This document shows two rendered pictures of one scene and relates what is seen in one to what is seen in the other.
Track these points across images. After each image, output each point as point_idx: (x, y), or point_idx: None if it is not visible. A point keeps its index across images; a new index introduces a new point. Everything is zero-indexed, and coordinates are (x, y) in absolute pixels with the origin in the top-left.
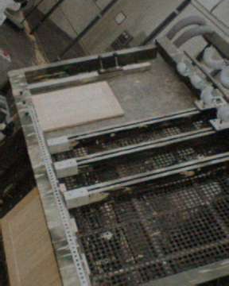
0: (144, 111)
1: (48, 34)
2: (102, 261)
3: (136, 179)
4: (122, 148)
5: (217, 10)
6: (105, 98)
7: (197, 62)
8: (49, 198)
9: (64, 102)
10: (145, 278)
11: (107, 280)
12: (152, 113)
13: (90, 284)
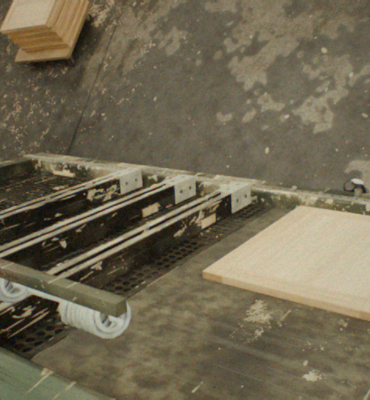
0: (164, 301)
1: None
2: (48, 179)
3: (55, 196)
4: (112, 208)
5: None
6: (297, 280)
7: (14, 268)
8: (154, 169)
9: (362, 242)
10: None
11: None
12: (138, 306)
13: (43, 160)
